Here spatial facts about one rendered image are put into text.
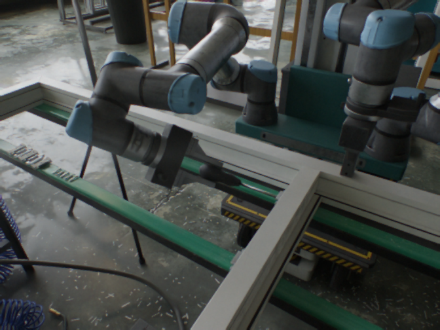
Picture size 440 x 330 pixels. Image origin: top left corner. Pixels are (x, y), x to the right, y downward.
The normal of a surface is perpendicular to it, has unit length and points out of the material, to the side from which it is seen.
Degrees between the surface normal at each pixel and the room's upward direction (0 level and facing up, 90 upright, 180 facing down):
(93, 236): 0
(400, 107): 0
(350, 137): 90
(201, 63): 45
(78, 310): 0
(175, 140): 65
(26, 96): 90
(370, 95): 90
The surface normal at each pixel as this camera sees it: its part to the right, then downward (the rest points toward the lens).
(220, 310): 0.00, -0.81
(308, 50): -0.51, 0.51
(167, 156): 0.46, 0.12
